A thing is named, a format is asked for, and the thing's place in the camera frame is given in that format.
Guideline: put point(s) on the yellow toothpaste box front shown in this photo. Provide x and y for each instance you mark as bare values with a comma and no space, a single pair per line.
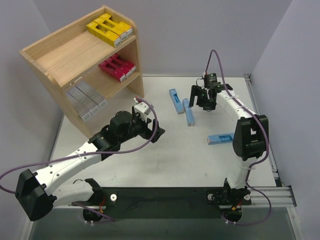
128,28

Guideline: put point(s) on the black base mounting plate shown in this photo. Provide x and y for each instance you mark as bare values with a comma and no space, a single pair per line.
121,203

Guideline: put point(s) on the yellow toothpaste box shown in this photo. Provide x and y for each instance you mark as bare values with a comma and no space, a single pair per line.
107,26
108,36
128,28

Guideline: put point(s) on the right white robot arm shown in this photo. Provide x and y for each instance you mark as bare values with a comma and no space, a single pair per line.
249,140

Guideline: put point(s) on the aluminium frame rail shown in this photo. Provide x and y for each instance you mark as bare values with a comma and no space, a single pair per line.
251,196

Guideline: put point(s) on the silver toothpaste box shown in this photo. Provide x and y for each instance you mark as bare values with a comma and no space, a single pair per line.
82,111
84,100
90,92

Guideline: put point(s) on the blue toothpaste box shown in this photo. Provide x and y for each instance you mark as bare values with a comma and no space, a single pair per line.
176,101
220,138
188,113

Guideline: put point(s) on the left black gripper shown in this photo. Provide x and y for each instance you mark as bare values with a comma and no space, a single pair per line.
153,131

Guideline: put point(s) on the wooden two-tier shelf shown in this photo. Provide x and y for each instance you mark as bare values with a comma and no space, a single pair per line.
71,55

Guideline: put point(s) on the pink toothpaste box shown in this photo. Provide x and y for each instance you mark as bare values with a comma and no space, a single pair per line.
112,70
122,62
125,70

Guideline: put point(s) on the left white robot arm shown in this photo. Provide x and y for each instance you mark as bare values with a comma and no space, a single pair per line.
40,191

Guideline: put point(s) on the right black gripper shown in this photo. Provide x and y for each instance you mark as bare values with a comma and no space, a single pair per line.
202,96

